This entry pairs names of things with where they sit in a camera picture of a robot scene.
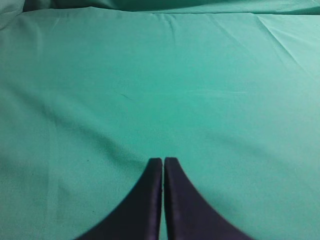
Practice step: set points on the green backdrop cloth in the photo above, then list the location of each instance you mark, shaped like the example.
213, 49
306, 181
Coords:
9, 9

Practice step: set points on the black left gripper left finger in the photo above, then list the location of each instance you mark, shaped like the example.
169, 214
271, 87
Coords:
138, 216

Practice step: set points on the green table cloth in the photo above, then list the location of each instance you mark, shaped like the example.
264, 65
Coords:
88, 95

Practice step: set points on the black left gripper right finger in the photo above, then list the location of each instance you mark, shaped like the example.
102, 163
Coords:
188, 215

